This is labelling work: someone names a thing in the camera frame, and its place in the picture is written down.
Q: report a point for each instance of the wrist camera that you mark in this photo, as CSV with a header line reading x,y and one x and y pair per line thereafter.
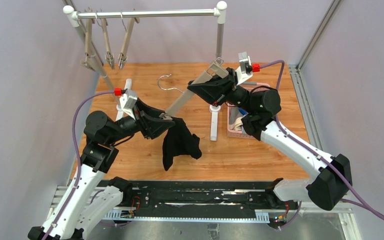
x,y
245,70
128,100

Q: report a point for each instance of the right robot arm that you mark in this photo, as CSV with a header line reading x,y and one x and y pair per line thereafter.
x,y
329,177

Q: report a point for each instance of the black underwear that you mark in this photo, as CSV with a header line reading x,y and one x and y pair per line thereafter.
x,y
179,141

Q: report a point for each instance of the beige hanger with black underwear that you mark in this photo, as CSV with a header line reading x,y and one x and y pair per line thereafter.
x,y
216,67

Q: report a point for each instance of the empty beige hanger left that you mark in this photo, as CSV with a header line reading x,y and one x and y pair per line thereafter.
x,y
89,62

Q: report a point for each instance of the grey white underwear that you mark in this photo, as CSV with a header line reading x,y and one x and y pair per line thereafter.
x,y
235,119

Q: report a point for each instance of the pink plastic basket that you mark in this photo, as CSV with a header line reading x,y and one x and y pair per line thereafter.
x,y
242,134

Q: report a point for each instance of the metal clothes rack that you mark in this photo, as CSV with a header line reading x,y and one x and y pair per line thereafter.
x,y
78,21

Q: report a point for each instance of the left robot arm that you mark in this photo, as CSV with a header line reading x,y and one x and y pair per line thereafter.
x,y
74,217

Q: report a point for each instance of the beige clip hanger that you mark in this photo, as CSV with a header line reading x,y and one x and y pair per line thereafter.
x,y
109,57

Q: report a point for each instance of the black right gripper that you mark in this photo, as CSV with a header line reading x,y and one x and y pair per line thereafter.
x,y
229,84

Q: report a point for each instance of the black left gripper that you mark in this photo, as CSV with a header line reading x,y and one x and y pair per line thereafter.
x,y
142,120

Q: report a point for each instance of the blue underwear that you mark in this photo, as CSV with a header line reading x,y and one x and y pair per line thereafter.
x,y
242,111

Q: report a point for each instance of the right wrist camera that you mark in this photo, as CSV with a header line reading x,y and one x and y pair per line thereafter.
x,y
245,70

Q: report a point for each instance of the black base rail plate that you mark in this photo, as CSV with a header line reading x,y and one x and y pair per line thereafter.
x,y
218,201

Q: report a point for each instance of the beige hanger with blue underwear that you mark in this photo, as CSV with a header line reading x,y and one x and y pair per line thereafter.
x,y
123,55

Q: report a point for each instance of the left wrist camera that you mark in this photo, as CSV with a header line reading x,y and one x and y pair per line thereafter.
x,y
128,100

